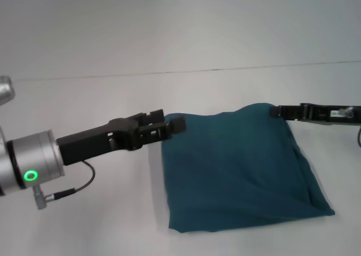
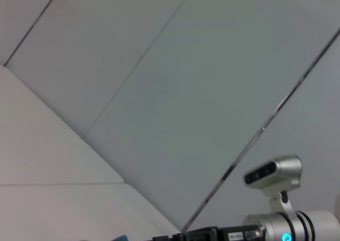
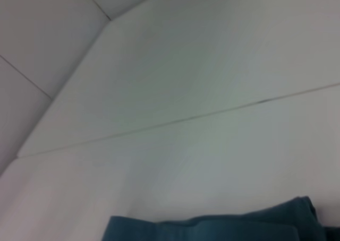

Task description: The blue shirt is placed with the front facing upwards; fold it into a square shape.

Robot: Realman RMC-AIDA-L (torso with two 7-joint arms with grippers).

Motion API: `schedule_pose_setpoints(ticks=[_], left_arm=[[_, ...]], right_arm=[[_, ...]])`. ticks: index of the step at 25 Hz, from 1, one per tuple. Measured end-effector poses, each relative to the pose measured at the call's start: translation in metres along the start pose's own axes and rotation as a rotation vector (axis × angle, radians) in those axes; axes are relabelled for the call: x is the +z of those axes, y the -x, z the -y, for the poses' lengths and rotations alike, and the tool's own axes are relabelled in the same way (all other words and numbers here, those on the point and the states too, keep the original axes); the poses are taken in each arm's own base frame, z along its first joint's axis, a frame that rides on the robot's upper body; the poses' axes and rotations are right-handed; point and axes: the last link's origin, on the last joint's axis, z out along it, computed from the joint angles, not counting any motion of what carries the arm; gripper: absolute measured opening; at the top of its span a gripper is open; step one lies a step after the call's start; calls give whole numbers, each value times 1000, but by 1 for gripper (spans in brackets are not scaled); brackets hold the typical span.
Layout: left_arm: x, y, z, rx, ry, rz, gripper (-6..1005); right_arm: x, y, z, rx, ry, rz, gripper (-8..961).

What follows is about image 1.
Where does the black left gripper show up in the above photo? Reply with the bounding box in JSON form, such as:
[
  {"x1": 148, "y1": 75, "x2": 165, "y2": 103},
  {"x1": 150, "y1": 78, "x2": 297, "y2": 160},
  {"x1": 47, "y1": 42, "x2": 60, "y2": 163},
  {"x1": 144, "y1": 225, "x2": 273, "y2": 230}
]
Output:
[{"x1": 56, "y1": 108, "x2": 188, "y2": 166}]

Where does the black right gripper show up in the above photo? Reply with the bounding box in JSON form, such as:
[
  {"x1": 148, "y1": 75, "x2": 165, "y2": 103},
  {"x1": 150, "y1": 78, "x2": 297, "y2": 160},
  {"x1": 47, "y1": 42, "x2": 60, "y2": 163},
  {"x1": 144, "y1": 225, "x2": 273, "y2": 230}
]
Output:
[{"x1": 269, "y1": 103, "x2": 361, "y2": 126}]

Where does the teal T-shirt with pink print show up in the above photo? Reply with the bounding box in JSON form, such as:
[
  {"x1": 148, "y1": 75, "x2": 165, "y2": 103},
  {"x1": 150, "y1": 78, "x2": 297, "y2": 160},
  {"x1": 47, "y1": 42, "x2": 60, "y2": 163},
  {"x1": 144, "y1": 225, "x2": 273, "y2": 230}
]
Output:
[{"x1": 160, "y1": 101, "x2": 336, "y2": 235}]

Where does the right arm cable with plug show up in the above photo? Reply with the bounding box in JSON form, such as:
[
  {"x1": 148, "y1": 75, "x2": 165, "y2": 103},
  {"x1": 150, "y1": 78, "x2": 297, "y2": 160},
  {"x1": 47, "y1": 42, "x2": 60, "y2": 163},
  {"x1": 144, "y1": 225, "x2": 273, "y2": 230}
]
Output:
[{"x1": 339, "y1": 106, "x2": 361, "y2": 149}]

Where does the arm cable with plug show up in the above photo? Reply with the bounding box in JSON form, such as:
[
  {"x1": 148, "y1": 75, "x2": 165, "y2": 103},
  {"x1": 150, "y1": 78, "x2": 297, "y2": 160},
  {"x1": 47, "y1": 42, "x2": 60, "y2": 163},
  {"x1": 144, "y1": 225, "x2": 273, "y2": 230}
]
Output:
[
  {"x1": 33, "y1": 161, "x2": 96, "y2": 210},
  {"x1": 339, "y1": 106, "x2": 361, "y2": 149}
]

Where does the left arm cable with plug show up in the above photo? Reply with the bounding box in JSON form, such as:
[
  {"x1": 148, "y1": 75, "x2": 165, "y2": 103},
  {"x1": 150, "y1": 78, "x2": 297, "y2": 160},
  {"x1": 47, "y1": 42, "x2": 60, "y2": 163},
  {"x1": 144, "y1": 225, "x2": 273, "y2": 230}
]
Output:
[{"x1": 33, "y1": 161, "x2": 96, "y2": 210}]

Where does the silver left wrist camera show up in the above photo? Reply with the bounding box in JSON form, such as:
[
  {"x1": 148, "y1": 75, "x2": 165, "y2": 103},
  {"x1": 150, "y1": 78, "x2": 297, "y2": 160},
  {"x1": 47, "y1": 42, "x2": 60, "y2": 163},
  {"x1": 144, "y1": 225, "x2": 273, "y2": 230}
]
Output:
[{"x1": 0, "y1": 75, "x2": 16, "y2": 108}]

